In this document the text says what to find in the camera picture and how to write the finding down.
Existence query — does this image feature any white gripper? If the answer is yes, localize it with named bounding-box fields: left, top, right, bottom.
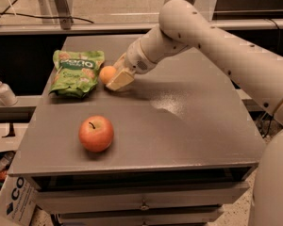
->
left=106, top=36, right=157, bottom=91

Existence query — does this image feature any small orange fruit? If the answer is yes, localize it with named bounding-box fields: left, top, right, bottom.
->
left=99, top=66, right=116, bottom=84

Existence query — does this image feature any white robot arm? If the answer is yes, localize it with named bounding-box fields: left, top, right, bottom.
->
left=107, top=0, right=283, bottom=226

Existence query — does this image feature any green rice chip bag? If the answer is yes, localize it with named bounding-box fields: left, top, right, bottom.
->
left=49, top=50, right=105, bottom=98

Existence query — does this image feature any red apple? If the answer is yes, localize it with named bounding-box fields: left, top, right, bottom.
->
left=78, top=116, right=114, bottom=153

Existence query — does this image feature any grey drawer cabinet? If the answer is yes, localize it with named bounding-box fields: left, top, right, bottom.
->
left=9, top=49, right=264, bottom=226

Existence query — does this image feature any white pump dispenser bottle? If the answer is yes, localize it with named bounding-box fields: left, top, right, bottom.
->
left=0, top=80, right=17, bottom=106

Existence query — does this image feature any white cardboard box with print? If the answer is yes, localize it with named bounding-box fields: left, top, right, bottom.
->
left=0, top=176, right=36, bottom=226

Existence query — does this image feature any metal railing frame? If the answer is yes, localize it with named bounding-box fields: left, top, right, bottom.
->
left=0, top=0, right=283, bottom=35

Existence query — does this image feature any black cable on floor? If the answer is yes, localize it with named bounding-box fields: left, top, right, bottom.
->
left=0, top=0, right=95, bottom=25

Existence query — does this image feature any black cable at right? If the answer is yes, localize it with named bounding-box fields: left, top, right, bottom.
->
left=261, top=115, right=276, bottom=139

